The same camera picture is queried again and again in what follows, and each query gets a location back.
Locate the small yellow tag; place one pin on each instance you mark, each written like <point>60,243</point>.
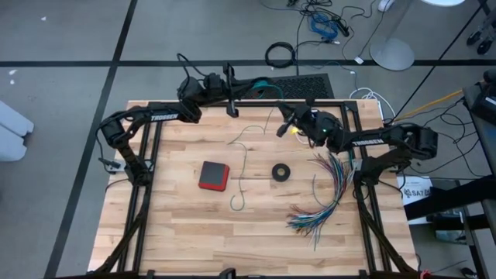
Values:
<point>294,131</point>

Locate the black metal stand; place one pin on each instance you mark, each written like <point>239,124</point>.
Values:
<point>449,197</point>

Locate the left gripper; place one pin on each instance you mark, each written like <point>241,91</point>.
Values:
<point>217,88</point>

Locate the white bulky object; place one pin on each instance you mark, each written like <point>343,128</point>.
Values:
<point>13,131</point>

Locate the black perforated computer case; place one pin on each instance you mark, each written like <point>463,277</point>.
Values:
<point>306,87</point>

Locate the grey lamp stand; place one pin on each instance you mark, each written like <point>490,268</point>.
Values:
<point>391,54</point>

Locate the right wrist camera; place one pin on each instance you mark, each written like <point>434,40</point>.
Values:
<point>310,102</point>

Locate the white printed sign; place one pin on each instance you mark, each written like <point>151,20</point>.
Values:
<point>416,190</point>

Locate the black reel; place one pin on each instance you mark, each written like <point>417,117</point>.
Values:
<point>276,173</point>

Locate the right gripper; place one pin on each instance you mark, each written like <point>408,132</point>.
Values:
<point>304,117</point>

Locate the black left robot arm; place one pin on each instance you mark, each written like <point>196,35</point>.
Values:
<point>164,116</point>

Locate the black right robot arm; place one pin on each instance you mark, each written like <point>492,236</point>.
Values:
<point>368,142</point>

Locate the red box with black base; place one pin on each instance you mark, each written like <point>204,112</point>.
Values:
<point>213,176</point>

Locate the grey metal mounting bracket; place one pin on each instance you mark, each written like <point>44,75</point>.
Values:
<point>357,164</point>

